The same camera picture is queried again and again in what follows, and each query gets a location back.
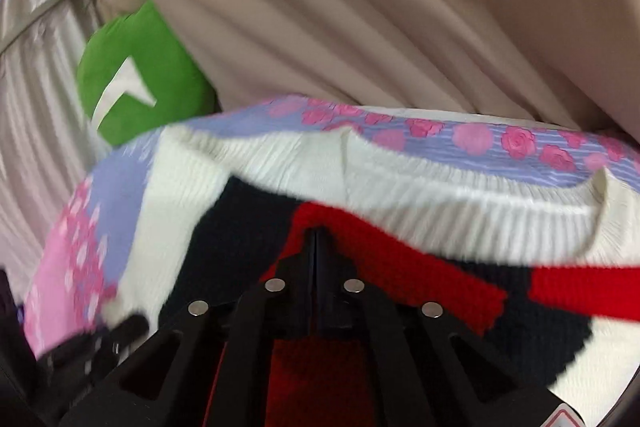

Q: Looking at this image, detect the pink floral bedsheet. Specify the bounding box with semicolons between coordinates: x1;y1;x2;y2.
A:
22;94;640;358

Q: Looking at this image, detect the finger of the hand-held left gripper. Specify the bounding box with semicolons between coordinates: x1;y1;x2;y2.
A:
36;314;151;390

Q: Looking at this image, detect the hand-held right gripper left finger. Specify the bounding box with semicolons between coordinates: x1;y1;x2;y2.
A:
60;229;317;427

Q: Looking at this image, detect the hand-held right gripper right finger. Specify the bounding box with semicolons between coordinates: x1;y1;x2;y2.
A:
317;229;568;427

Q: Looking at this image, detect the white knit sweater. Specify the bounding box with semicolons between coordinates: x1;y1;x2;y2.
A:
97;127;640;427

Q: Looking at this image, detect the white satin curtain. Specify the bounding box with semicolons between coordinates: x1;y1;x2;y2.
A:
0;0;121;288

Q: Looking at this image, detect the beige curtain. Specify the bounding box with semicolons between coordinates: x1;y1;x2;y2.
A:
55;0;640;138

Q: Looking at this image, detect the grey metal rail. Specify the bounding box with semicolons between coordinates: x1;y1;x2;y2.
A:
0;0;87;54

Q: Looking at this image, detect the green cushion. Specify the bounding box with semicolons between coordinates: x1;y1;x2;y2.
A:
77;0;218;148

